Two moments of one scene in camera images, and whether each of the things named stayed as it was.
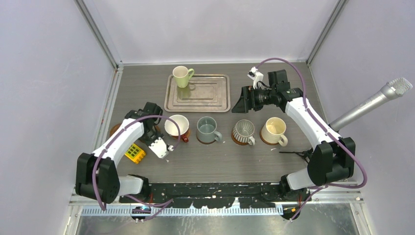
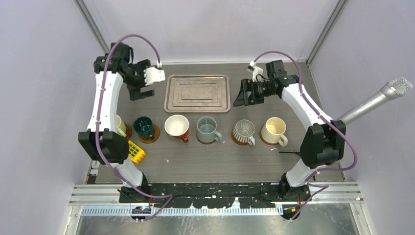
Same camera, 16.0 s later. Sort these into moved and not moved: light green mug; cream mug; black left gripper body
Moved: light green mug; black left gripper body
Not moved: cream mug
